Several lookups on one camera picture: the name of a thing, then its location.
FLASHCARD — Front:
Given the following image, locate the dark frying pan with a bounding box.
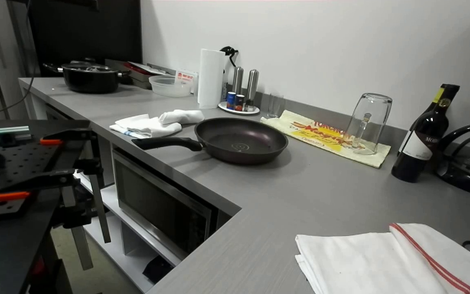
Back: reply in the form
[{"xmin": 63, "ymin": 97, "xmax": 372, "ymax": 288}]
[{"xmin": 131, "ymin": 117, "xmax": 289, "ymax": 165}]

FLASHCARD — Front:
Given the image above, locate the rolled white towel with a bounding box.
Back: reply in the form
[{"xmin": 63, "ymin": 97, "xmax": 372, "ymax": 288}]
[{"xmin": 158, "ymin": 109, "xmax": 205, "ymax": 125}]

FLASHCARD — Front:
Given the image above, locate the white paper towel roll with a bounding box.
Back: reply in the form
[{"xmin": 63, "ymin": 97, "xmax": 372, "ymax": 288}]
[{"xmin": 197, "ymin": 49, "xmax": 226, "ymax": 109}]

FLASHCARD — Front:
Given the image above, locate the folded white towel blue stripe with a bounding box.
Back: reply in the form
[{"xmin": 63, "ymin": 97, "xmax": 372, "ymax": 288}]
[{"xmin": 109, "ymin": 114, "xmax": 183, "ymax": 139}]

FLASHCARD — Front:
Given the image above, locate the white towel red stripe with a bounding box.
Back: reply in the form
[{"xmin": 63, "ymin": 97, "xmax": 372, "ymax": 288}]
[{"xmin": 295, "ymin": 223, "xmax": 470, "ymax": 294}]

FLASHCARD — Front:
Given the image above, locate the small white plate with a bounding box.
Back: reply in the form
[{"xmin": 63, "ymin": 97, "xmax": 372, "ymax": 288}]
[{"xmin": 217, "ymin": 101, "xmax": 261, "ymax": 115}]

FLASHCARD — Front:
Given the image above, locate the small clear drinking glass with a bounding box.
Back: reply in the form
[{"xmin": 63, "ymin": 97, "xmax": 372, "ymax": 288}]
[{"xmin": 267, "ymin": 93, "xmax": 286, "ymax": 118}]

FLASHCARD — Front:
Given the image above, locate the steel grinder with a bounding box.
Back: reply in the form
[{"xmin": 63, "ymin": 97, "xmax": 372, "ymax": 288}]
[
  {"xmin": 246, "ymin": 69, "xmax": 260, "ymax": 112},
  {"xmin": 232, "ymin": 66, "xmax": 244, "ymax": 97}
]

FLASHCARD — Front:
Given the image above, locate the white card red print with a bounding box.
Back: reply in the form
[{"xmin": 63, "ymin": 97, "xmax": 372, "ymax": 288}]
[{"xmin": 174, "ymin": 69, "xmax": 199, "ymax": 95}]

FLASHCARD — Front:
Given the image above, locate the yellow printed cloth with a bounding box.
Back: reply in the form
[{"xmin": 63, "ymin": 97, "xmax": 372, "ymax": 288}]
[{"xmin": 260, "ymin": 109, "xmax": 392, "ymax": 169}]

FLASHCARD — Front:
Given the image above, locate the clear plastic container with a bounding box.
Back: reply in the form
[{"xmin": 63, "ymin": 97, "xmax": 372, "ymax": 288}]
[{"xmin": 149, "ymin": 74, "xmax": 193, "ymax": 98}]

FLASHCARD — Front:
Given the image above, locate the microwave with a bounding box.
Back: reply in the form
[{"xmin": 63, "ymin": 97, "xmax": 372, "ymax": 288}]
[{"xmin": 111, "ymin": 147, "xmax": 220, "ymax": 261}]

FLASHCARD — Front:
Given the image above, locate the microwave door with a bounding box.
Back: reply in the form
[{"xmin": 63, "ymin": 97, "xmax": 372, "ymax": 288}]
[{"xmin": 112, "ymin": 152, "xmax": 213, "ymax": 259}]

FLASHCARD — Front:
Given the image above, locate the grey tray with papers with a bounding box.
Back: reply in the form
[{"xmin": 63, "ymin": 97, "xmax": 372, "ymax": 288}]
[{"xmin": 104, "ymin": 59, "xmax": 177, "ymax": 90}]

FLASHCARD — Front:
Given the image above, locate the large clear glass jar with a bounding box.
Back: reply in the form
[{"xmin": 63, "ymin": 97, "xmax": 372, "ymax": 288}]
[{"xmin": 344, "ymin": 93, "xmax": 393, "ymax": 156}]

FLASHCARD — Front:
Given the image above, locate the black pot with lid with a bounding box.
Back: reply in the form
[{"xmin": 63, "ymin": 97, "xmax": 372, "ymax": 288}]
[{"xmin": 42, "ymin": 61, "xmax": 132, "ymax": 94}]

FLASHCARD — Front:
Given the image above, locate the black bar clamp orange trigger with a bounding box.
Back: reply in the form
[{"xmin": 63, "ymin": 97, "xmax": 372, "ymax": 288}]
[
  {"xmin": 0, "ymin": 169, "xmax": 95, "ymax": 271},
  {"xmin": 39, "ymin": 127, "xmax": 112, "ymax": 244}
]

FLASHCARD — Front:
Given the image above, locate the dark wine bottle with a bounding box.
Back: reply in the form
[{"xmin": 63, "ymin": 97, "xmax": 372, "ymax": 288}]
[{"xmin": 391, "ymin": 83, "xmax": 461, "ymax": 183}]

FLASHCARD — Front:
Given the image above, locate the pale green bar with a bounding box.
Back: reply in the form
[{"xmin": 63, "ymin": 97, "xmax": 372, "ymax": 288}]
[{"xmin": 0, "ymin": 125, "xmax": 31, "ymax": 136}]

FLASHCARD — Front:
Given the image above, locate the black glass coffee carafe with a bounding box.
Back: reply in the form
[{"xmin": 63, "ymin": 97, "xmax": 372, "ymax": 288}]
[{"xmin": 435, "ymin": 123, "xmax": 470, "ymax": 203}]

